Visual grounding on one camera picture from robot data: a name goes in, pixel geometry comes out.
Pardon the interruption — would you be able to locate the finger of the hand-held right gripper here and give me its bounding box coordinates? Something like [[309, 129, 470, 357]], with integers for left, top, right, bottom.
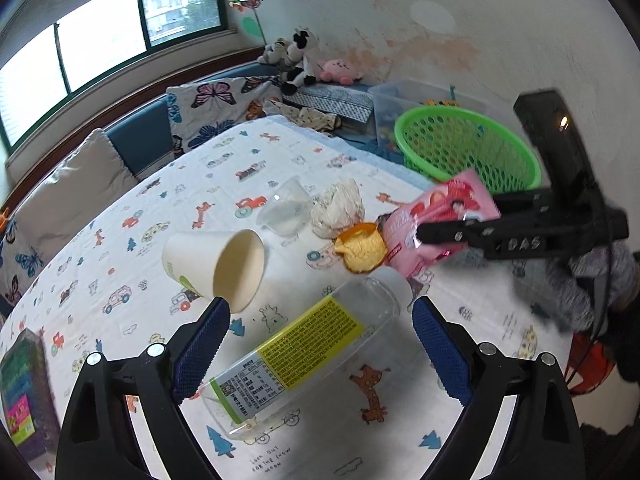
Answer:
[[416, 219, 502, 250], [492, 188, 554, 220]]

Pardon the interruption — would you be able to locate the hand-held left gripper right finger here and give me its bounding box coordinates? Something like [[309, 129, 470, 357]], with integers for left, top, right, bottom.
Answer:
[[411, 295, 586, 480]]

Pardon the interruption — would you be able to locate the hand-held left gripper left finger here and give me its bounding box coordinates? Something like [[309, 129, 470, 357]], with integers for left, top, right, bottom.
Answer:
[[57, 296, 232, 480]]

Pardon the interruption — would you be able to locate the pink snack bag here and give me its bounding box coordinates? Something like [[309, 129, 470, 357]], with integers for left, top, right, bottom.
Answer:
[[377, 169, 502, 281]]

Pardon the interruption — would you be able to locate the green plastic basket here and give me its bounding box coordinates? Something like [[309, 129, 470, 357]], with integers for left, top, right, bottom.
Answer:
[[393, 106, 542, 196]]

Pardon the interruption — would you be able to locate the clear plastic bottle white cap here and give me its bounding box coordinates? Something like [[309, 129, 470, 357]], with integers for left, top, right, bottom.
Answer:
[[198, 265, 414, 442]]

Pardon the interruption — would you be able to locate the person's right forearm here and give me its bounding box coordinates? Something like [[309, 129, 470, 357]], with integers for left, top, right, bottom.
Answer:
[[544, 244, 640, 333]]

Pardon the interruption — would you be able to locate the white paper cup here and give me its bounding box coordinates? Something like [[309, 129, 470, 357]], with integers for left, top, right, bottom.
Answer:
[[161, 229, 267, 312]]

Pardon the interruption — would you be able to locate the crumpled white tissue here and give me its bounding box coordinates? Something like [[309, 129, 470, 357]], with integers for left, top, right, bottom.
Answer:
[[310, 178, 366, 240]]

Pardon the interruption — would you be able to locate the clear plastic storage bin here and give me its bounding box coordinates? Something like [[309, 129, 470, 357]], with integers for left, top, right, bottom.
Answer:
[[370, 79, 488, 151]]

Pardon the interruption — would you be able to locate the red plastic bag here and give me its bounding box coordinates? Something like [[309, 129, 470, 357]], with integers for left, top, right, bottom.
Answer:
[[566, 334, 617, 397]]

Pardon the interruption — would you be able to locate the clear plastic cup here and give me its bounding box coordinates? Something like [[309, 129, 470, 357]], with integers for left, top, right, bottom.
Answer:
[[256, 176, 313, 237]]

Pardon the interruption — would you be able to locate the grey patterned cushion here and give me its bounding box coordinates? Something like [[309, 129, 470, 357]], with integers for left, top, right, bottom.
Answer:
[[295, 84, 376, 122]]

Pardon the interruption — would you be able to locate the dark colourful printed box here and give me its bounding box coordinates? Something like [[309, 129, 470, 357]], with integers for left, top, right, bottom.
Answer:
[[0, 329, 63, 463]]

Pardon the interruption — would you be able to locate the beige printed cloth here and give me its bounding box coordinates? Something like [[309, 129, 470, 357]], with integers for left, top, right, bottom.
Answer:
[[272, 100, 342, 134]]

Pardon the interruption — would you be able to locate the pink plush toy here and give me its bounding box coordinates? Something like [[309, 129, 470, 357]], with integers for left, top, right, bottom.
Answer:
[[318, 58, 366, 83]]

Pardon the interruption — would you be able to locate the butterfly print cushion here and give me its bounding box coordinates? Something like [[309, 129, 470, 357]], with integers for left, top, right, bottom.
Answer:
[[0, 220, 52, 311]]

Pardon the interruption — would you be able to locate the white pillow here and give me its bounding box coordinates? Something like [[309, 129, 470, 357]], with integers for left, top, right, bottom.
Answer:
[[5, 129, 141, 246]]

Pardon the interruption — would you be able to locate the blue sofa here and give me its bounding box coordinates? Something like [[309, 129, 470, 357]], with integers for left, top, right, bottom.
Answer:
[[0, 60, 281, 318]]

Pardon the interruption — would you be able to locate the cow plush toy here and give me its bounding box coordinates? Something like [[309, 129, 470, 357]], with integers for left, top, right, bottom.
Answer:
[[280, 27, 323, 96]]

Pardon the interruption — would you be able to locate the butterfly print pillow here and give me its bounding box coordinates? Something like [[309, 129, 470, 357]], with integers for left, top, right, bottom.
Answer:
[[166, 74, 283, 156]]

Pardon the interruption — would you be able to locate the grey white plush toy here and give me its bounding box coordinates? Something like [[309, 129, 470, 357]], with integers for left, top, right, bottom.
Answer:
[[257, 37, 291, 66]]

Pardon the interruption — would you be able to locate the colourful pinwheel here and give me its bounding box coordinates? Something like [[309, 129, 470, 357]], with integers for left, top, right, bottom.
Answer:
[[227, 0, 266, 41]]

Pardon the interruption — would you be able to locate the green framed window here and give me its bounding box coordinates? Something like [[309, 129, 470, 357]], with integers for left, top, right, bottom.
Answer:
[[0, 0, 236, 151]]

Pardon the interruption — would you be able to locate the black cable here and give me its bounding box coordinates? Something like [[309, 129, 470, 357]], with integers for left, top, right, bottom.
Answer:
[[564, 255, 613, 391]]

